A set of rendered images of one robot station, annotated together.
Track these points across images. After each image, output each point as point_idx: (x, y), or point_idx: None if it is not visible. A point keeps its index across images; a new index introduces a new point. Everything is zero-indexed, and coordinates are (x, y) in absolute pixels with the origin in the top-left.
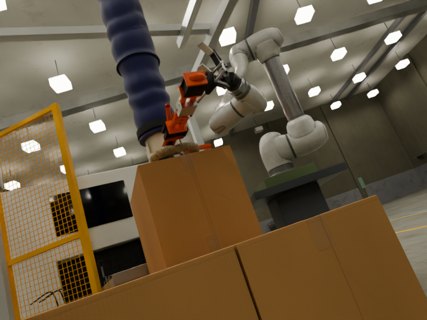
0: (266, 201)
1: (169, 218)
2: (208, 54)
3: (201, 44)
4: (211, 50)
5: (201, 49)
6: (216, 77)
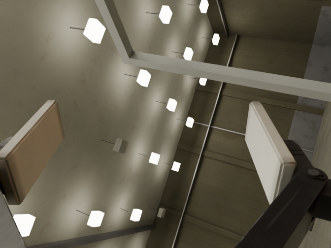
0: None
1: None
2: (14, 162)
3: (60, 131)
4: (32, 185)
5: (43, 119)
6: (313, 226)
